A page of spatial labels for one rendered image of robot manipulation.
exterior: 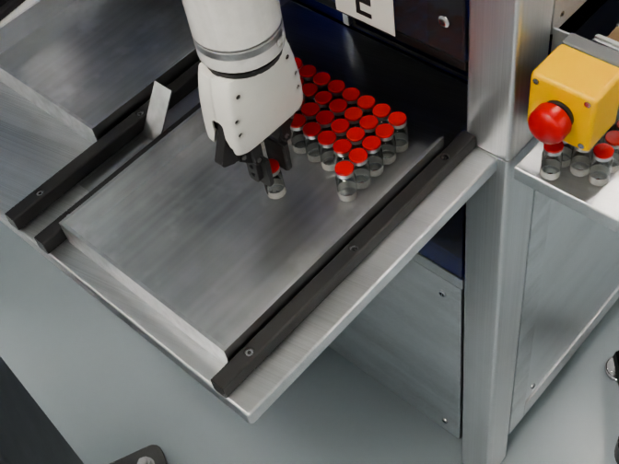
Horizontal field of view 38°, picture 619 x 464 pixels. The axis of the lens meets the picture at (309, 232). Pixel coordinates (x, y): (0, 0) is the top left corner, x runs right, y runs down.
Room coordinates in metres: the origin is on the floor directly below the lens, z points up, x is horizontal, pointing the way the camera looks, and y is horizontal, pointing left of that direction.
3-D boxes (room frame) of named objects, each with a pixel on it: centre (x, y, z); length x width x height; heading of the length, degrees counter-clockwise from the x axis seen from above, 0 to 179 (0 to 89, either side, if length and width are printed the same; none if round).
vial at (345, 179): (0.65, -0.05, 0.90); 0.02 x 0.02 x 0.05
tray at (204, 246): (0.67, 0.05, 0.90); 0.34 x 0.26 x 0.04; 129
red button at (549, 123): (0.59, -0.25, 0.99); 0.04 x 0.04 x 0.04; 39
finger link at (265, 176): (0.65, 0.05, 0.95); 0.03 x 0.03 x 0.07; 39
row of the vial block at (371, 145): (0.74, -0.04, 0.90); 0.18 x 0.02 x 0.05; 39
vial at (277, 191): (0.67, 0.03, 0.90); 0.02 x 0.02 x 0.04
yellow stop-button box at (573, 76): (0.62, -0.29, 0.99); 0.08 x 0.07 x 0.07; 129
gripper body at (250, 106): (0.67, 0.03, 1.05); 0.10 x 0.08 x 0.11; 129
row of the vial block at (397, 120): (0.76, -0.07, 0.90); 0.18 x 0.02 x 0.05; 39
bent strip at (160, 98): (0.78, 0.19, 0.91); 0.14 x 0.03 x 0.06; 128
